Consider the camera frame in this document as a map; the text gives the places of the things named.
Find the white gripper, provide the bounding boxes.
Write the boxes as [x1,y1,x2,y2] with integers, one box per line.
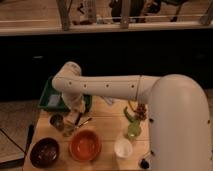
[65,102,85,124]

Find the black wooden eraser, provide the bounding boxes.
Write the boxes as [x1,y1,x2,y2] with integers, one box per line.
[75,113,83,126]

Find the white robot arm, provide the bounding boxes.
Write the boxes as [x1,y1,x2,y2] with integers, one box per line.
[52,62,213,171]

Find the small metal cup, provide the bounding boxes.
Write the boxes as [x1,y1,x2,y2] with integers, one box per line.
[50,114,64,131]

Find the green glass cup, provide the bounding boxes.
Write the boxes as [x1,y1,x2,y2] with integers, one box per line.
[127,122,141,139]

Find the white cup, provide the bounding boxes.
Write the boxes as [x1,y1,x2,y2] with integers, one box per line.
[114,138,133,158]

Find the grey sponge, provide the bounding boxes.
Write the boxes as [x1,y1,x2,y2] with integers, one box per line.
[47,94,60,107]

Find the green plastic tray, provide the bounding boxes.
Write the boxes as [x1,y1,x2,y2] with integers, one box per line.
[38,76,92,112]

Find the orange bowl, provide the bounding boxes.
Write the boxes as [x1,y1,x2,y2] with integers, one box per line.
[68,130,102,162]

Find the green chili pepper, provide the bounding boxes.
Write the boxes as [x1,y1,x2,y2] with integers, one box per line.
[123,107,136,123]

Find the dark brown bowl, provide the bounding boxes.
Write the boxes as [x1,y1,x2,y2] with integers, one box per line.
[30,138,60,168]

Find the red grapes bunch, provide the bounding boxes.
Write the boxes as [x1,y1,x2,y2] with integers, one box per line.
[135,104,147,120]

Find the black dish brush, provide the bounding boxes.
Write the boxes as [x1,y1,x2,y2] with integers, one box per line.
[139,152,150,170]

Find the person in background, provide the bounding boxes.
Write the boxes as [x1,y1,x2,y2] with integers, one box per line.
[109,0,161,22]

